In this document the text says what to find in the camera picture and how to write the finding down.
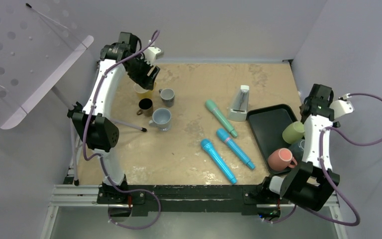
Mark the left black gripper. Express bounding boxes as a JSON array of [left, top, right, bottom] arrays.
[[127, 53, 160, 90]]

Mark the yellow cup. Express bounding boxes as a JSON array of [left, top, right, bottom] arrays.
[[133, 83, 154, 100]]

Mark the dark blue-grey mug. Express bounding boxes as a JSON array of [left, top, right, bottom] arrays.
[[159, 88, 175, 108]]

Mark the brown mug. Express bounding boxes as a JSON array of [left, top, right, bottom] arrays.
[[136, 98, 153, 117]]

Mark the light grey mug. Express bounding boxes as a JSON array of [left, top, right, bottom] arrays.
[[148, 108, 172, 131]]

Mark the green cup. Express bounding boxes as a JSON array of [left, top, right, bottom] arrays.
[[282, 121, 305, 144]]

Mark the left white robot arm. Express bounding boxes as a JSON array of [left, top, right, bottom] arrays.
[[67, 30, 164, 204]]

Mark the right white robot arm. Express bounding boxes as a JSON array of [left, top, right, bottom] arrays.
[[259, 84, 340, 211]]

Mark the pink mug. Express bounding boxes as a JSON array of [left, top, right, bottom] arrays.
[[268, 148, 298, 171]]

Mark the green toy microphone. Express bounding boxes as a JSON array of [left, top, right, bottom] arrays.
[[205, 100, 238, 138]]

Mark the blue toy microphone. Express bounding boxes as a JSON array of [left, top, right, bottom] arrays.
[[200, 138, 237, 184]]

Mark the blue microphone pink band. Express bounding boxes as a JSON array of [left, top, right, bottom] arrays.
[[216, 128, 255, 170]]

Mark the black tray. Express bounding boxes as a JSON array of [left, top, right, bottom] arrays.
[[247, 104, 297, 176]]

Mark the white music stand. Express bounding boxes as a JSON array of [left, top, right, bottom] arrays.
[[0, 2, 148, 186]]

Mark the black base bar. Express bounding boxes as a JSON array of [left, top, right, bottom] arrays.
[[96, 184, 289, 217]]

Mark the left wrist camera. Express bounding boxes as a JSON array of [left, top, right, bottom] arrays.
[[143, 41, 164, 66]]

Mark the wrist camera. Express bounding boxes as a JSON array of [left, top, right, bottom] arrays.
[[330, 94, 354, 121], [143, 41, 164, 66]]

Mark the aluminium frame rail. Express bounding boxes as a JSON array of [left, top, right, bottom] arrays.
[[39, 184, 349, 239]]

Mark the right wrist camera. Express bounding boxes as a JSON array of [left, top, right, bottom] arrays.
[[330, 94, 354, 121]]

